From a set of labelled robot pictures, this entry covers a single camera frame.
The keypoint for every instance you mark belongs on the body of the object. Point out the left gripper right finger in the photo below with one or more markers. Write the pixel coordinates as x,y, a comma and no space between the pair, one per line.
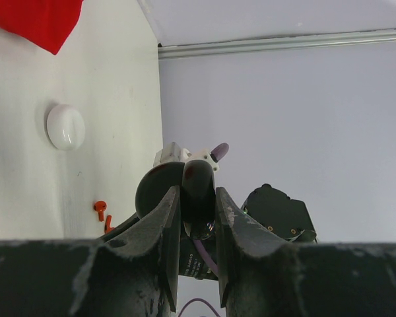
256,268

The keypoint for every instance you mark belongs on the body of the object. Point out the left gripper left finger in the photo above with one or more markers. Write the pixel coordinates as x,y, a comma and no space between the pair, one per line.
145,277

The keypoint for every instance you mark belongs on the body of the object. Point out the black earbud charging case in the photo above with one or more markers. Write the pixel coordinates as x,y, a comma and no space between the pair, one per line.
196,180

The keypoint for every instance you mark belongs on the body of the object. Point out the white earbud charging case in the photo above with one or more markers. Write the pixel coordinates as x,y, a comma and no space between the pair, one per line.
65,127

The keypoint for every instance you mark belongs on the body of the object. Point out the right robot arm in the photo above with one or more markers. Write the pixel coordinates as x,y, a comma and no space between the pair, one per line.
285,217

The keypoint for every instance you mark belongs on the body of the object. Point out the orange earbud right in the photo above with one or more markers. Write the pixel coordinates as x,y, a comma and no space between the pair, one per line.
108,225

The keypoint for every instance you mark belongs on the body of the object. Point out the orange earbud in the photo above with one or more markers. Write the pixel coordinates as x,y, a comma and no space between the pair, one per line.
100,207
108,225

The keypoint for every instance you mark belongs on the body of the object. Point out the orange earbud left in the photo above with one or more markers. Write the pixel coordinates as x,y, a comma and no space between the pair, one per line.
100,207

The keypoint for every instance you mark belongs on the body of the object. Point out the red cloth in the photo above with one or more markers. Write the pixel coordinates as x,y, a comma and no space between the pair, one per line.
46,23

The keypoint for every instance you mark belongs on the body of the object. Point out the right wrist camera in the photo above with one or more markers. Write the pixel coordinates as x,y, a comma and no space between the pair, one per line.
174,153

